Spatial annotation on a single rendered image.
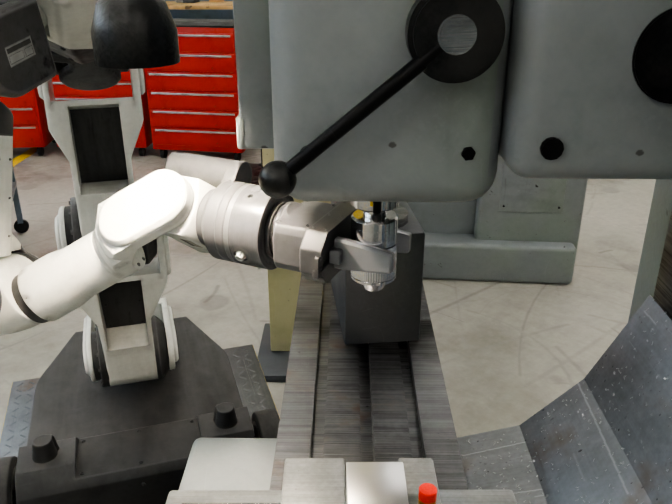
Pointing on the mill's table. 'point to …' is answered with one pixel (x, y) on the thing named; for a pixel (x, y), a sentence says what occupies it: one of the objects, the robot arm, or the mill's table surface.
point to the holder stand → (405, 306)
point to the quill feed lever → (446, 20)
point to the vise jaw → (314, 481)
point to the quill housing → (373, 153)
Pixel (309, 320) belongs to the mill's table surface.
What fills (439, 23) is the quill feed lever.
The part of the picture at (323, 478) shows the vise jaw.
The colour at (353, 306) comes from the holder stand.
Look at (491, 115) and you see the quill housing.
